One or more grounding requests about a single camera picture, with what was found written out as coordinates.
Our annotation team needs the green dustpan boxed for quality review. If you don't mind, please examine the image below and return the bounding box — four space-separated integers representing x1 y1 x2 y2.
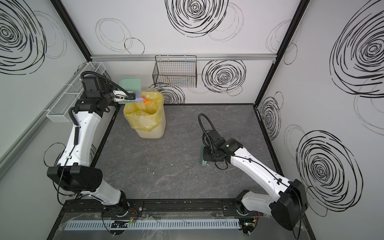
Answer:
118 78 141 95

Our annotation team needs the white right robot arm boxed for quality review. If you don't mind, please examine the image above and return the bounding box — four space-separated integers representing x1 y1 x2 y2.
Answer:
198 113 309 232

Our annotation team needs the black wire basket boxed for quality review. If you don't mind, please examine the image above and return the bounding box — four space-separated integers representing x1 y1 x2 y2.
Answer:
152 55 198 88

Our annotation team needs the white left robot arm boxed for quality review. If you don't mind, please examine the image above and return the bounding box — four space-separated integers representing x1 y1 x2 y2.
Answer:
47 71 137 217

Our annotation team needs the small purple paper scrap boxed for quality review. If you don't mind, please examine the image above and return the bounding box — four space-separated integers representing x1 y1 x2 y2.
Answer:
135 93 146 103

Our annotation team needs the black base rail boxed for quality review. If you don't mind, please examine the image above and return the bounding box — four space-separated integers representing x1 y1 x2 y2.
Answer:
59 196 304 218

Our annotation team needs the clear wall shelf tray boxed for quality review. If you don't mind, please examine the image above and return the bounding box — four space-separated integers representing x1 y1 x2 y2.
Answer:
46 62 106 123

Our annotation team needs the orange paper scrap front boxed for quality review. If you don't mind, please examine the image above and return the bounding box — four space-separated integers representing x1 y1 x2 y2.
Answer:
142 96 151 104

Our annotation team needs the white slotted cable duct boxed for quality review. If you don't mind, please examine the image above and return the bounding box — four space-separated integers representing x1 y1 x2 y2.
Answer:
64 219 241 231

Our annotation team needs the green hand brush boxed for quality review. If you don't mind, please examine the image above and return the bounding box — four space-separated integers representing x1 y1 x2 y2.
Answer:
200 146 207 166

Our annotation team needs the beige bin with yellow bag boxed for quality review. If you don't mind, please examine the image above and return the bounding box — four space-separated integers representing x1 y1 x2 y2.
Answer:
123 89 166 139

